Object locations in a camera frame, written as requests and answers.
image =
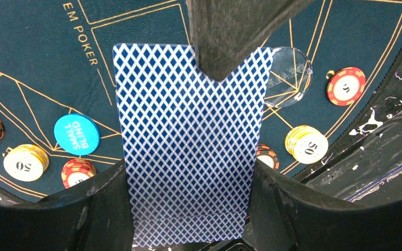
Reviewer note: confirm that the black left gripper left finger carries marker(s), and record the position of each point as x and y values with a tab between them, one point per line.
92	215

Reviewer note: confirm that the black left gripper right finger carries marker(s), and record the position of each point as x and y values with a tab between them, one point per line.
287	215

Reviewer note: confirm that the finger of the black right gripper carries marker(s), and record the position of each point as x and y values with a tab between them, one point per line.
225	33

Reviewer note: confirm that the red poker chip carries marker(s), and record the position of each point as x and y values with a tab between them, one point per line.
76	171

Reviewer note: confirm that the dark orange chip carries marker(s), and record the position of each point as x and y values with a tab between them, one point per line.
268	156

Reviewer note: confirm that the blue small blind button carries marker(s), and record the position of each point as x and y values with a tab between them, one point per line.
77	134

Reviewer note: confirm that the cream poker chip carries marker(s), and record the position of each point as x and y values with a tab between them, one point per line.
26	162

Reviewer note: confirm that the blue patterned card deck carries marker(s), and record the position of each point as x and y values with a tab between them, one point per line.
189	141

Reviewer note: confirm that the clear plastic dealer button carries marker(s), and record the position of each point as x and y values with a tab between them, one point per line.
289	77

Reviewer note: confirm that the round blue poker mat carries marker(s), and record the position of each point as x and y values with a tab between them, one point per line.
56	58

